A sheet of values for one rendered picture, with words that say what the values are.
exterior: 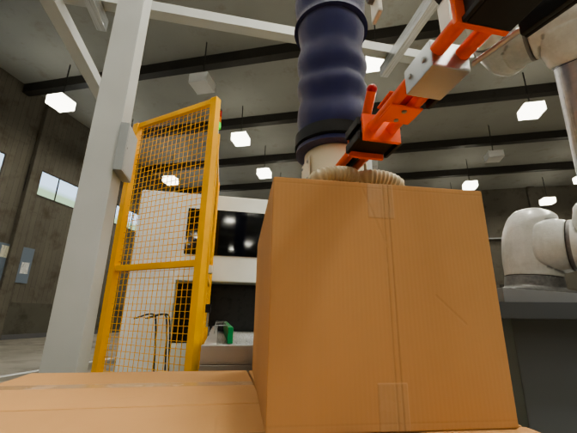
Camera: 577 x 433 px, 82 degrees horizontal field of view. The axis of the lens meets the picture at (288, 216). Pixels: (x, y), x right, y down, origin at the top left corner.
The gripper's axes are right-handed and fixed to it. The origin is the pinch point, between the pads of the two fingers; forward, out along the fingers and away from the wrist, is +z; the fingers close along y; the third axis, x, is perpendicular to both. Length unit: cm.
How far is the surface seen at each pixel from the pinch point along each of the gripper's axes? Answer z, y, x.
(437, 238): 37.0, -7.3, -10.7
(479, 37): 15.4, -1.3, 11.6
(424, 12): -190, -113, -143
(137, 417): 67, 42, -24
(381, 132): 15.2, 0.7, -13.0
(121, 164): -30, 92, -142
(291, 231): 37.2, 19.0, -11.9
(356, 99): -7.7, -2.8, -32.6
